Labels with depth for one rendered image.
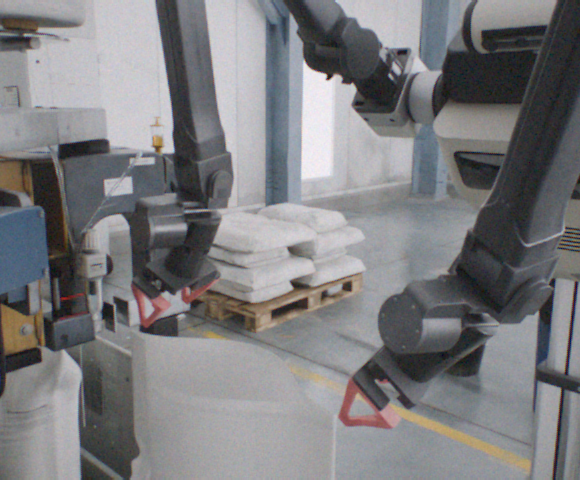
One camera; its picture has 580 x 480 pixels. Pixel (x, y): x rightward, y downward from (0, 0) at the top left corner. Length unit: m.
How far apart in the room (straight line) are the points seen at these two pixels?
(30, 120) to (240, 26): 5.98
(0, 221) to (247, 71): 6.19
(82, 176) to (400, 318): 0.67
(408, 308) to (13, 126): 0.56
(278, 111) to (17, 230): 6.35
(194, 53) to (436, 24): 8.90
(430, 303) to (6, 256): 0.48
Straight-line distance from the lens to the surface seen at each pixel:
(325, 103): 7.84
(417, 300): 0.58
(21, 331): 1.11
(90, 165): 1.11
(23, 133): 0.90
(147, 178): 1.17
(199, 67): 0.83
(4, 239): 0.77
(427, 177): 9.66
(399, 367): 0.69
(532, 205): 0.56
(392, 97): 1.08
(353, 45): 0.98
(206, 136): 0.84
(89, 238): 1.06
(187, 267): 0.92
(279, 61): 7.06
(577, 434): 1.29
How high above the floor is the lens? 1.44
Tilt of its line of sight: 12 degrees down
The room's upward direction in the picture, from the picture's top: 1 degrees clockwise
